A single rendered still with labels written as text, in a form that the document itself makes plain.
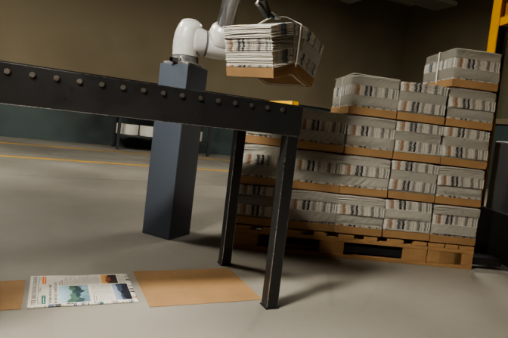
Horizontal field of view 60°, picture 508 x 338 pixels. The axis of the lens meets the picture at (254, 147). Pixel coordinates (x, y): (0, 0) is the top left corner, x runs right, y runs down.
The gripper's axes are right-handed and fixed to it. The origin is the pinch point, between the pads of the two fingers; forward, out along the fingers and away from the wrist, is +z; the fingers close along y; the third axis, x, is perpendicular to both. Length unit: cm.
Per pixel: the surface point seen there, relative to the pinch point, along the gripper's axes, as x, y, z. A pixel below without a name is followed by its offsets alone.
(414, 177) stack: 41, 69, 99
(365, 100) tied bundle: 16, 31, 71
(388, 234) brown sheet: 35, 105, 94
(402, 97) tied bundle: 31, 25, 86
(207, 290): 12, 132, -24
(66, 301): -7, 136, -75
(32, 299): -15, 137, -84
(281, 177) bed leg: 36, 79, -21
